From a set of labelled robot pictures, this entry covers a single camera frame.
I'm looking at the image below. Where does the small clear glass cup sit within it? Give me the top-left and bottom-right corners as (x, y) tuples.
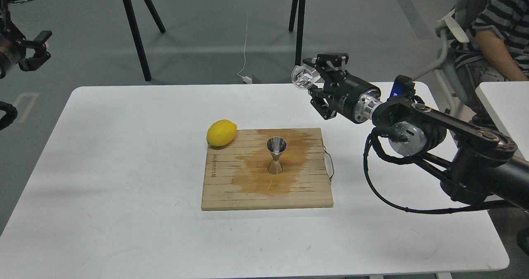
(291, 64), (321, 90)

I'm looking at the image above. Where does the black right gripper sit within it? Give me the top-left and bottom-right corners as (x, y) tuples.
(303, 53), (381, 124)

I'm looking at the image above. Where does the wooden cutting board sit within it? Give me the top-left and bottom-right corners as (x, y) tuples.
(201, 128), (333, 211)

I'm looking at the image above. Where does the white charging cable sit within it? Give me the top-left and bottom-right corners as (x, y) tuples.
(237, 0), (253, 84)

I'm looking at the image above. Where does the yellow lemon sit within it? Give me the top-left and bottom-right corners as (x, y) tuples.
(206, 119), (237, 147)

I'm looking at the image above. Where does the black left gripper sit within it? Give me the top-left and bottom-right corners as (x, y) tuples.
(0, 0), (52, 79)

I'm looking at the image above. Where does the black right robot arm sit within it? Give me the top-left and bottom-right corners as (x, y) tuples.
(291, 53), (528, 215)

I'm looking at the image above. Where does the steel jigger measuring cup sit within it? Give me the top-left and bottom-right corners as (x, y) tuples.
(267, 136), (287, 175)

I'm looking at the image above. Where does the white side table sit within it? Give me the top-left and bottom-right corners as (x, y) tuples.
(476, 81), (529, 161)

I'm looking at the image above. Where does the grey office chair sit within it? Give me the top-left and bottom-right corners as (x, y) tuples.
(411, 0), (490, 116)

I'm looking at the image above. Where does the seated person striped shirt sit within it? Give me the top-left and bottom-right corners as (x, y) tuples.
(455, 0), (529, 128)

